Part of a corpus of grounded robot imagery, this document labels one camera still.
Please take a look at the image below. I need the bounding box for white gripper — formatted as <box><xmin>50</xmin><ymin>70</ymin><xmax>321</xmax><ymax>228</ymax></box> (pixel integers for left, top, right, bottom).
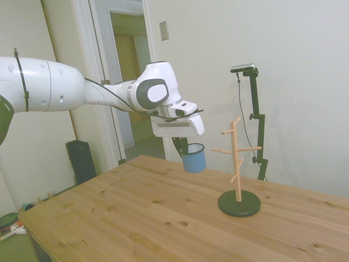
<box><xmin>151</xmin><ymin>111</ymin><xmax>205</xmax><ymax>158</ymax></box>

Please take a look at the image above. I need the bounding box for blue enamel mug black rim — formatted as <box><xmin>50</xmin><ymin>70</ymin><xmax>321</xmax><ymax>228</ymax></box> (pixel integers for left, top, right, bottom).
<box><xmin>181</xmin><ymin>143</ymin><xmax>207</xmax><ymax>174</ymax></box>

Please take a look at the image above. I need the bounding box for wooden mug tree black base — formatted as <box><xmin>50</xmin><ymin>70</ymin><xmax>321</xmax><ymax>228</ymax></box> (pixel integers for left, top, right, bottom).
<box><xmin>210</xmin><ymin>116</ymin><xmax>263</xmax><ymax>218</ymax></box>

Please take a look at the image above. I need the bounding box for white floor object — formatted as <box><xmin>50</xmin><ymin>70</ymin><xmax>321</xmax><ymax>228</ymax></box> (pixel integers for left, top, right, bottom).
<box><xmin>0</xmin><ymin>223</ymin><xmax>27</xmax><ymax>241</ymax></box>

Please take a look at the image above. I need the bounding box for green round dish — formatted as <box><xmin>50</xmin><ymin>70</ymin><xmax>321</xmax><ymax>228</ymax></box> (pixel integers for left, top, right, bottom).
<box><xmin>0</xmin><ymin>212</ymin><xmax>20</xmax><ymax>233</ymax></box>

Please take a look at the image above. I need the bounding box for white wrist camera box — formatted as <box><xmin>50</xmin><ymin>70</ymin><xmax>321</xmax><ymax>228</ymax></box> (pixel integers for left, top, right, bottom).
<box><xmin>167</xmin><ymin>102</ymin><xmax>198</xmax><ymax>117</ymax></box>

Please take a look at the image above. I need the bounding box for dark camera cable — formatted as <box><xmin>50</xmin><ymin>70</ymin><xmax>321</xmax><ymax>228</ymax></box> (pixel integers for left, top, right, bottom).
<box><xmin>236</xmin><ymin>72</ymin><xmax>260</xmax><ymax>180</ymax></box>

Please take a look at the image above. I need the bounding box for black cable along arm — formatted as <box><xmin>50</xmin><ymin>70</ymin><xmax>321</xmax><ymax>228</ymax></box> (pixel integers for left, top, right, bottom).
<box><xmin>83</xmin><ymin>77</ymin><xmax>204</xmax><ymax>122</ymax></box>

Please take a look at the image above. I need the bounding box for black camera stand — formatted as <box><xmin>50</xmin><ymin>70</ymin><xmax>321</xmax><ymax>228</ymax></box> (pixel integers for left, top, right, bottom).
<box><xmin>242</xmin><ymin>68</ymin><xmax>269</xmax><ymax>181</ymax></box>

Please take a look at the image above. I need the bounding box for grey exterior camera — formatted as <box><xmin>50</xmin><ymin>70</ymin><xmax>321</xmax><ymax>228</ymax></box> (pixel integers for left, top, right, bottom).
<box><xmin>230</xmin><ymin>63</ymin><xmax>257</xmax><ymax>74</ymax></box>

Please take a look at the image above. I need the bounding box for metal wall switch plate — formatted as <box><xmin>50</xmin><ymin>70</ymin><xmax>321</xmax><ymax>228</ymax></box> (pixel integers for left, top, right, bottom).
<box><xmin>159</xmin><ymin>20</ymin><xmax>170</xmax><ymax>42</ymax></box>

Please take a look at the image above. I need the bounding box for white door frame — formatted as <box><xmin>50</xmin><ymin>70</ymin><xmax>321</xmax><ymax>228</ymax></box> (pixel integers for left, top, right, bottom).
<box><xmin>71</xmin><ymin>0</ymin><xmax>172</xmax><ymax>175</ymax></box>

